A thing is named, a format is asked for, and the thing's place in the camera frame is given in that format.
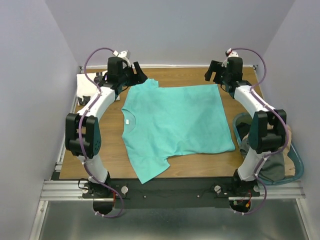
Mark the aluminium front rail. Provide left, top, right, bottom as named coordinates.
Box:
left=40, top=180, right=306, bottom=202

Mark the aluminium back rail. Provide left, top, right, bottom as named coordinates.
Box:
left=79, top=64, right=258, bottom=71

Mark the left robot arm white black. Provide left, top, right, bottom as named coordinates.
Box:
left=65, top=56, right=148, bottom=198

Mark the aluminium left side rail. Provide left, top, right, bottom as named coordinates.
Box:
left=55, top=96, right=78, bottom=172

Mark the aluminium rail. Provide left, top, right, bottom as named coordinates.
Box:
left=55, top=96, right=78, bottom=172
left=79, top=64, right=258, bottom=71
left=40, top=180, right=306, bottom=202

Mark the teal t shirt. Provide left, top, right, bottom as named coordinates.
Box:
left=121, top=79, right=235, bottom=184

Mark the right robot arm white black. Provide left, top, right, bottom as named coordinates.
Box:
left=204, top=56, right=289, bottom=196

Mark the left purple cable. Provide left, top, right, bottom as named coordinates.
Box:
left=77, top=47, right=126, bottom=218

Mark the folded white printed t shirt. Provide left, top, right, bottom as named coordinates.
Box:
left=76, top=73, right=97, bottom=106

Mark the beige t shirt in basket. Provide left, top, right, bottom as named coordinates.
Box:
left=243, top=124, right=297, bottom=177

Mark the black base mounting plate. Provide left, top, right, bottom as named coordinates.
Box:
left=80, top=176, right=260, bottom=212

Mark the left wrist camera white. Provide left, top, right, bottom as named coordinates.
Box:
left=112, top=50, right=131, bottom=66

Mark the grey t shirt in basket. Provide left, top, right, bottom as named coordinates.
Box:
left=239, top=137, right=285, bottom=182

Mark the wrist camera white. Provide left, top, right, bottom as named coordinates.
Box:
left=223, top=48, right=239, bottom=64
left=112, top=50, right=131, bottom=66

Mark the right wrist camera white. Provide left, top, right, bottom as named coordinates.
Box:
left=223, top=48, right=239, bottom=64

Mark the teal plastic laundry basket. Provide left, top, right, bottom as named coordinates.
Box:
left=232, top=112, right=304, bottom=186

